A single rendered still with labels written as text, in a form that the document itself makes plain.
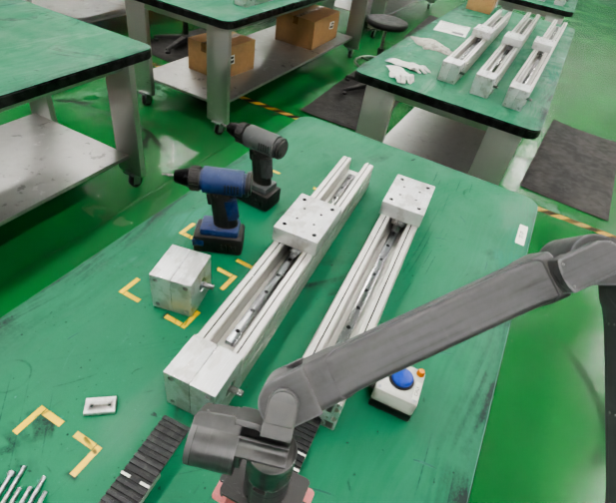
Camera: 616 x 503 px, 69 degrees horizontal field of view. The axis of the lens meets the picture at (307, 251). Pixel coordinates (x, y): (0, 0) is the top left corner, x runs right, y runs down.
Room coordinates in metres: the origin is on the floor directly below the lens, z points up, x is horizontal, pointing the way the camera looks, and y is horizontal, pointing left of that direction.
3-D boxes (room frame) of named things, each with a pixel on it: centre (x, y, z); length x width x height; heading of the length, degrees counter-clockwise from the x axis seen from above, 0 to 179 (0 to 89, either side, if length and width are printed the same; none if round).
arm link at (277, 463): (0.24, 0.00, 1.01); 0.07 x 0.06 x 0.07; 87
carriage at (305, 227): (0.86, 0.01, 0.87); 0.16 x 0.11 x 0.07; 164
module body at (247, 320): (0.86, 0.01, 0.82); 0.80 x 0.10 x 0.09; 164
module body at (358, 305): (0.81, -0.17, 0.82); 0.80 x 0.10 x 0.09; 164
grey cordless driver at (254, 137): (1.08, 0.20, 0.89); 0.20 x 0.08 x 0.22; 68
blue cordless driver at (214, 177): (0.84, 0.25, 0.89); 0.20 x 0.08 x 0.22; 97
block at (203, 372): (0.43, 0.13, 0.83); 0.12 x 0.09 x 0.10; 74
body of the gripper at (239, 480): (0.24, 0.00, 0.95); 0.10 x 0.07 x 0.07; 74
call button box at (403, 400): (0.51, -0.21, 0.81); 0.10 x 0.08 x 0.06; 74
